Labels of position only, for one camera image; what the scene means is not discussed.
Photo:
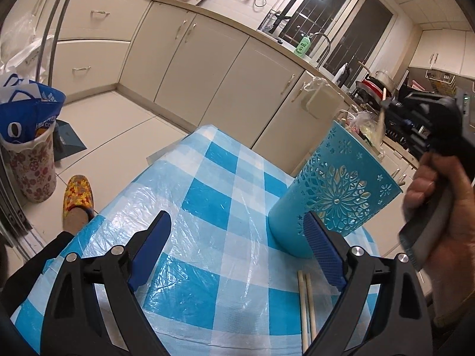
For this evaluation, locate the white bottle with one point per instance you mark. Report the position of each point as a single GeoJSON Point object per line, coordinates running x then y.
{"type": "Point", "coordinates": [342, 73]}

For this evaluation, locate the clear plastic bag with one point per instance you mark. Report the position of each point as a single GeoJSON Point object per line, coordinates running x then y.
{"type": "Point", "coordinates": [362, 124]}

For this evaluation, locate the green dish soap bottle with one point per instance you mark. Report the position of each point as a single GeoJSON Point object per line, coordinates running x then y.
{"type": "Point", "coordinates": [302, 45]}

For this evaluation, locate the cream wall cabinets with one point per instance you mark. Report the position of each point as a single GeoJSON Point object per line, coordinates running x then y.
{"type": "Point", "coordinates": [441, 52]}

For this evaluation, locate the steel pot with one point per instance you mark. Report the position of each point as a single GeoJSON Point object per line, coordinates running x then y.
{"type": "Point", "coordinates": [384, 78]}

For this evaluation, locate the red pot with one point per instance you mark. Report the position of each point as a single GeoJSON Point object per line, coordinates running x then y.
{"type": "Point", "coordinates": [369, 87]}

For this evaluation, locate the blue checked tablecloth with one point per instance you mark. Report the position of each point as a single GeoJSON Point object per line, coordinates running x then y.
{"type": "Point", "coordinates": [222, 178]}

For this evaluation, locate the dark dustpan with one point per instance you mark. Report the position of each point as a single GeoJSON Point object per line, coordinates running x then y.
{"type": "Point", "coordinates": [68, 137]}

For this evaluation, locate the metal rail frame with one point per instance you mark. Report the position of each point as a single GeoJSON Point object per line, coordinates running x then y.
{"type": "Point", "coordinates": [15, 211]}

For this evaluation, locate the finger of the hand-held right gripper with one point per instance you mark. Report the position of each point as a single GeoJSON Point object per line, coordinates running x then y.
{"type": "Point", "coordinates": [397, 113]}

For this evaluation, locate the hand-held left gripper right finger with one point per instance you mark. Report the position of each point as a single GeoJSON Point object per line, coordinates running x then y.
{"type": "Point", "coordinates": [324, 252]}

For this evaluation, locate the white hanging bin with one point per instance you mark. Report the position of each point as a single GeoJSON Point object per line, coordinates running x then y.
{"type": "Point", "coordinates": [323, 98]}

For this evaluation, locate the yellow floral slipper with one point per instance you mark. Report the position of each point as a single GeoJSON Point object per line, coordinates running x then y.
{"type": "Point", "coordinates": [76, 193]}

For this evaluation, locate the blue plastic bag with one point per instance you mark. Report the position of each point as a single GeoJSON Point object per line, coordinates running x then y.
{"type": "Point", "coordinates": [26, 111]}

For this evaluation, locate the blue perforated utensil holder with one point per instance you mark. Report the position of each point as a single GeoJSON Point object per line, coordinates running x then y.
{"type": "Point", "coordinates": [334, 193]}

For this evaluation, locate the dark kitchen window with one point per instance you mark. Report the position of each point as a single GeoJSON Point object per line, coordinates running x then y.
{"type": "Point", "coordinates": [334, 15]}

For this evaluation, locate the person's right forearm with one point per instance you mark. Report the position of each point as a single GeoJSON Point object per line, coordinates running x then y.
{"type": "Point", "coordinates": [460, 337]}

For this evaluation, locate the chrome faucet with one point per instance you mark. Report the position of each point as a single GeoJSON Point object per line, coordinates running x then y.
{"type": "Point", "coordinates": [323, 44]}

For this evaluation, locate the person's leg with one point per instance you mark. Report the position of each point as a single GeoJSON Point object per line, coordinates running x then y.
{"type": "Point", "coordinates": [40, 256]}

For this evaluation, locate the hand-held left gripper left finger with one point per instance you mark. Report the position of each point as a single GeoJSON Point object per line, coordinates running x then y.
{"type": "Point", "coordinates": [148, 252]}

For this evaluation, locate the cream kitchen cabinets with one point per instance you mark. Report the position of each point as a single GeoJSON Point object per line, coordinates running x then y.
{"type": "Point", "coordinates": [222, 74]}

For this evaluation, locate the person's right hand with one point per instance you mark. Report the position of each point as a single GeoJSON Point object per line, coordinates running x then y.
{"type": "Point", "coordinates": [452, 237]}

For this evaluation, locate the white plastic bag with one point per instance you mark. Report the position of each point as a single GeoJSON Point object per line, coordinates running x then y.
{"type": "Point", "coordinates": [26, 44]}

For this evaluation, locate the chrome tube frame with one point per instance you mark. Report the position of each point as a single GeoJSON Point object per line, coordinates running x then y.
{"type": "Point", "coordinates": [55, 26]}

